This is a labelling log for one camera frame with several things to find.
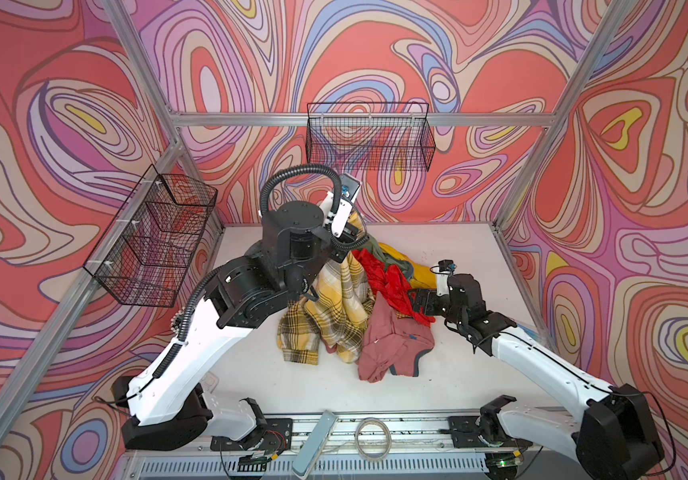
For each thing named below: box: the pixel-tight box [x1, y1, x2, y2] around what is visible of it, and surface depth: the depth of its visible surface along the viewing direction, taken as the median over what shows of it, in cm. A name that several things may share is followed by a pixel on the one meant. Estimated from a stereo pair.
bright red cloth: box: [352, 248, 436, 327], surface depth 92 cm
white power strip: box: [292, 410, 339, 480], surface depth 73 cm
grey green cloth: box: [356, 234, 414, 281], surface depth 95 cm
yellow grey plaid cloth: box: [277, 211, 375, 365], surface depth 79 cm
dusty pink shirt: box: [358, 292, 435, 383], surface depth 82 cm
